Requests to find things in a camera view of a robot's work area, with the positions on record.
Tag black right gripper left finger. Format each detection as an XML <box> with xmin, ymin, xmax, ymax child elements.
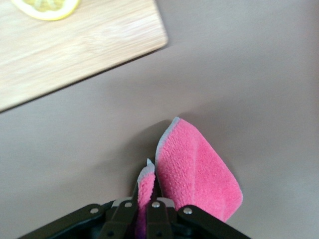
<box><xmin>17</xmin><ymin>184</ymin><xmax>139</xmax><ymax>239</ymax></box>

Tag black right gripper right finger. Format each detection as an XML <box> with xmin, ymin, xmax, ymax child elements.
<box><xmin>147</xmin><ymin>174</ymin><xmax>252</xmax><ymax>239</ymax></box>

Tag pink microfibre cloth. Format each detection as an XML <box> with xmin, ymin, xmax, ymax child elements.
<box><xmin>134</xmin><ymin>116</ymin><xmax>244</xmax><ymax>239</ymax></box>

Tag brown table cover sheet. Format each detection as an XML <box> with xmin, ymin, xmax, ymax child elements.
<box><xmin>0</xmin><ymin>0</ymin><xmax>319</xmax><ymax>239</ymax></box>

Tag wooden cutting board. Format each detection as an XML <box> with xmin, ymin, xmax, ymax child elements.
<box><xmin>0</xmin><ymin>0</ymin><xmax>168</xmax><ymax>113</ymax></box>

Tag yellow lemon slice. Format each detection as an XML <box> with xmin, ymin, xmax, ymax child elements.
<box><xmin>11</xmin><ymin>0</ymin><xmax>82</xmax><ymax>21</ymax></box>

